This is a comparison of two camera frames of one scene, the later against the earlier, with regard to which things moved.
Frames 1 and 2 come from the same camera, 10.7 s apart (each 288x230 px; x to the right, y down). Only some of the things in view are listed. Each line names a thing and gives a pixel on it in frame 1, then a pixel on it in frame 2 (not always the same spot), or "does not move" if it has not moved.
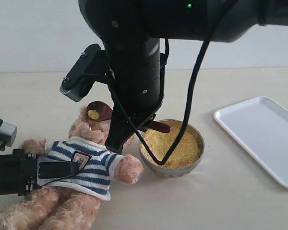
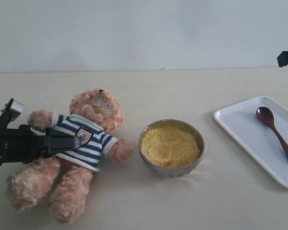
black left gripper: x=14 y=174 to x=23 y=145
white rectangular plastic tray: x=268 y=131 does not move
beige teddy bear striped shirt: x=98 y=168 to x=94 y=142
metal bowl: x=185 y=155 does not move
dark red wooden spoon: x=101 y=111 to x=266 y=114
